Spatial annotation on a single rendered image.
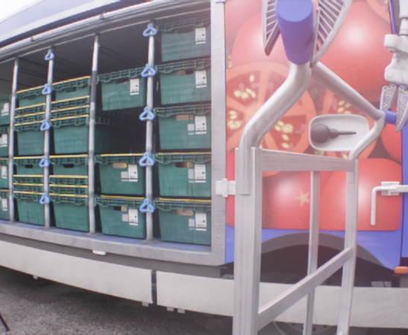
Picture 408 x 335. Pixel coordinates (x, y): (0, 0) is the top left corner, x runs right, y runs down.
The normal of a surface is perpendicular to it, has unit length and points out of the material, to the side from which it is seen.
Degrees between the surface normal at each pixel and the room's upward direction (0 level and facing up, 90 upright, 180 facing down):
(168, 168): 94
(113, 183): 91
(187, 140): 98
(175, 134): 98
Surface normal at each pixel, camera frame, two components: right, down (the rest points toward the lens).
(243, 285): -0.62, -0.01
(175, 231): -0.37, 0.00
